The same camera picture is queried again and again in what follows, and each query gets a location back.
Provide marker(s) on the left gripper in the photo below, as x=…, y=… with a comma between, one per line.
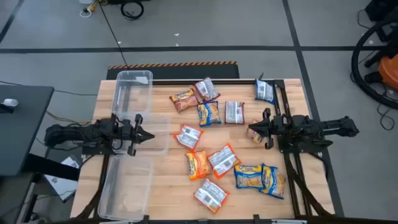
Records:
x=130, y=133

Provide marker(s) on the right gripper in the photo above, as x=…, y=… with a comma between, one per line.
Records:
x=278, y=127

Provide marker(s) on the clear plastic bin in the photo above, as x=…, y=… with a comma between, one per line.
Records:
x=127, y=186
x=133, y=93
x=157, y=137

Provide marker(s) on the red Maruchan ramen pack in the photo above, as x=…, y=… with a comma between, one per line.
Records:
x=255, y=137
x=234, y=112
x=206, y=89
x=184, y=100

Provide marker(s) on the orange Maruchan ramen pack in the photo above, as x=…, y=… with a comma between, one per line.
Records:
x=188, y=137
x=224, y=160
x=197, y=165
x=211, y=195

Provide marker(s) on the blue Maruchan ramen pack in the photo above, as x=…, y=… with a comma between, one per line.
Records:
x=248, y=176
x=264, y=91
x=275, y=182
x=209, y=114

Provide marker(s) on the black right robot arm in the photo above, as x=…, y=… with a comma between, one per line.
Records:
x=335, y=126

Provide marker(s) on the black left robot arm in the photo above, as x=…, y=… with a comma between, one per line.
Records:
x=93, y=132

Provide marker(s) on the black hazard-striped floor mat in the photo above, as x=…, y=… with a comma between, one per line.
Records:
x=174, y=72

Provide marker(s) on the white paper sheet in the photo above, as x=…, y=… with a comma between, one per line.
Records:
x=62, y=183

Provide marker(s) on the black desk leg bar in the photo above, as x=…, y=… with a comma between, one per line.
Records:
x=53, y=166

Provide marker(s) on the black desk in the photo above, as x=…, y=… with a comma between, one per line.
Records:
x=21, y=130

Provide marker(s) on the small white bottle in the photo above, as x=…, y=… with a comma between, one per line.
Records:
x=11, y=102

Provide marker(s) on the orange shop vacuum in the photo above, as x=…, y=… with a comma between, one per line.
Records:
x=390, y=71

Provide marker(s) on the black equipment case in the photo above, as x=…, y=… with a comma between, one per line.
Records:
x=382, y=9

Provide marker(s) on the black aluminium rig frame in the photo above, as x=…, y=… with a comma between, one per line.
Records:
x=217, y=82

